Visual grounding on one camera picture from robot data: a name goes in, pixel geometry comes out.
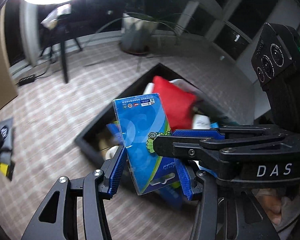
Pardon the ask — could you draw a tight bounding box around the blue card package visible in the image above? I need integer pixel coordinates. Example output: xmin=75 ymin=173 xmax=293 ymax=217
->
xmin=113 ymin=93 xmax=179 ymax=195

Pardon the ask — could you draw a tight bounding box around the person's hand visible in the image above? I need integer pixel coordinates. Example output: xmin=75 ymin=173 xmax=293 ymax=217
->
xmin=254 ymin=188 xmax=300 ymax=231

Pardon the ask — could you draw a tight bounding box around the red fabric pouch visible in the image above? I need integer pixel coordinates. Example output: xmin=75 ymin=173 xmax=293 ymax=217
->
xmin=153 ymin=76 xmax=197 ymax=131

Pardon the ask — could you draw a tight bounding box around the wooden cabinet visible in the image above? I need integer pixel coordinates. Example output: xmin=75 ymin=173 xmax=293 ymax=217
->
xmin=0 ymin=4 xmax=19 ymax=118

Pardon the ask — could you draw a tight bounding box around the black power strip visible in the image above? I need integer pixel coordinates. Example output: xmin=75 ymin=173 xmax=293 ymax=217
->
xmin=17 ymin=74 xmax=36 ymax=87

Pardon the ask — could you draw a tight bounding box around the black tripod stand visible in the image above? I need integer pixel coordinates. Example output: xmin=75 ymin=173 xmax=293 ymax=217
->
xmin=39 ymin=15 xmax=83 ymax=83

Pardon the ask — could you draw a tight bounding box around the right camera box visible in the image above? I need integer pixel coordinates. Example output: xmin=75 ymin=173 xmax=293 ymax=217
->
xmin=251 ymin=23 xmax=300 ymax=133

